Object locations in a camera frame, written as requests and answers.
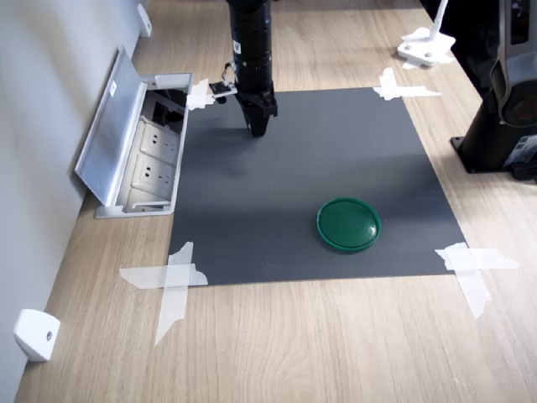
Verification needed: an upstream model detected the round green lid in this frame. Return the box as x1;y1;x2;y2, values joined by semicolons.
315;196;383;254

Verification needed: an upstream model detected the white tape strip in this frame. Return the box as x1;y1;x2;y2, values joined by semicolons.
118;263;209;290
372;86;443;101
444;242;493;321
378;66;399;102
154;241;196;348
435;247;521;272
185;77;216;112

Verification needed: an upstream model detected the dark grey mat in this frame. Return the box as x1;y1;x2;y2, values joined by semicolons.
168;86;468;287

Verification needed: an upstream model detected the white power socket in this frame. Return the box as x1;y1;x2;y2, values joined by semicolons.
138;121;180;155
130;153;175;191

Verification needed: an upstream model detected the black plug with blue label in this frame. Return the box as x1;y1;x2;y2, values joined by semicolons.
504;134;537;183

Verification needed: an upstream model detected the small white camera box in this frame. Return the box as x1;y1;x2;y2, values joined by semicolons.
209;80;239;106

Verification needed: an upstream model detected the silver cable duct box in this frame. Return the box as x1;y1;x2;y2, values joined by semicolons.
94;72;195;220

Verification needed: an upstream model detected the silver cable duct lid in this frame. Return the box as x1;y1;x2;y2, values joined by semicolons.
74;45;149;207

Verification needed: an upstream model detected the white partition bracket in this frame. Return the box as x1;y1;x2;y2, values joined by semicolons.
136;3;153;39

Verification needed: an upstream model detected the white taped table bracket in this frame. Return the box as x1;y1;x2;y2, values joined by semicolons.
396;0;457;71

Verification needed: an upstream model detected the white corner bracket with screw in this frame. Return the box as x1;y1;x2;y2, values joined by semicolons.
12;309;61;364

